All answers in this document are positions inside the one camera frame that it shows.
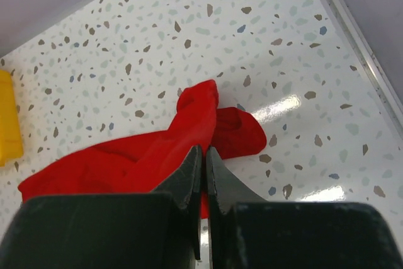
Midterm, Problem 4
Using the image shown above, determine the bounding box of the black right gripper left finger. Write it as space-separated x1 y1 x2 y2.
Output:
153 146 202 260

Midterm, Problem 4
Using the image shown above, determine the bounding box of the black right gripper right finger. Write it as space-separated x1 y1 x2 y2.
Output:
206 146 264 268

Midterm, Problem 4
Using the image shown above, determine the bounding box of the red t shirt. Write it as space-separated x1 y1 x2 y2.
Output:
18 80 267 202

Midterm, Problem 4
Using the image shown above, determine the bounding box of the yellow plastic tray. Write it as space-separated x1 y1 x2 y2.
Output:
1 71 23 167

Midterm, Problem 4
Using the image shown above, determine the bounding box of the aluminium table edge rail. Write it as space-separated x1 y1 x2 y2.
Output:
321 0 402 139

